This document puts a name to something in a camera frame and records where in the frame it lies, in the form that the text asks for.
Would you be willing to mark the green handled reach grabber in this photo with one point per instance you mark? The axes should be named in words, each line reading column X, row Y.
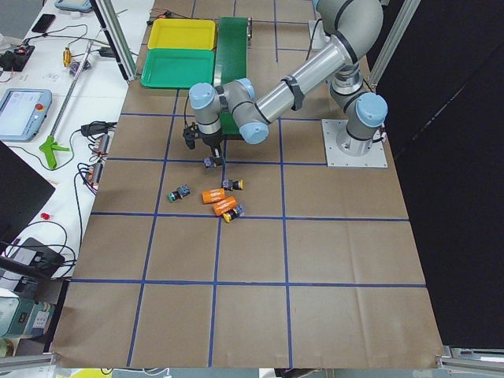
column 50, row 145

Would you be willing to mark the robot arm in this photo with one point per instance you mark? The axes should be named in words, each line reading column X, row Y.
column 352, row 27

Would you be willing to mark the orange cylinder upper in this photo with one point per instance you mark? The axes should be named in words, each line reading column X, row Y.
column 213, row 195

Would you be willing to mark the green plastic tray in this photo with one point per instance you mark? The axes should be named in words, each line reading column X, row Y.
column 177, row 68

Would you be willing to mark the orange cylinder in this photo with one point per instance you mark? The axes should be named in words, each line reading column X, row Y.
column 213, row 195
column 224, row 205

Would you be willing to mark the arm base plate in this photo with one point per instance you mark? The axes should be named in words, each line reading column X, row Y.
column 343, row 151

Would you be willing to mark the green push button switch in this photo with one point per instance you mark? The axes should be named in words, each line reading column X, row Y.
column 212, row 162
column 179, row 193

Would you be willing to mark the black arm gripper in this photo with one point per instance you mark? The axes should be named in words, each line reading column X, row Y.
column 212, row 141

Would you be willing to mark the yellow plastic tray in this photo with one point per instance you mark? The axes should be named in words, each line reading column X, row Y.
column 183, row 34

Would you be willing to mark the green conveyor belt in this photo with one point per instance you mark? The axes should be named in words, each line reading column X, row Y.
column 231, row 54

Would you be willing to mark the orange cylinder lower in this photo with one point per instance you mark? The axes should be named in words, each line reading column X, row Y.
column 224, row 205

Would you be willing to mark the black smartphone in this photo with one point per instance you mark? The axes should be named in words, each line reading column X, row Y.
column 43, row 23

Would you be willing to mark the yellow push button switch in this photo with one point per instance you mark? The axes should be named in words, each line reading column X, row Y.
column 233, row 213
column 232, row 185

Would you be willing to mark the teach pendant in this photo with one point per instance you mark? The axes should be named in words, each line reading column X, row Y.
column 23, row 111

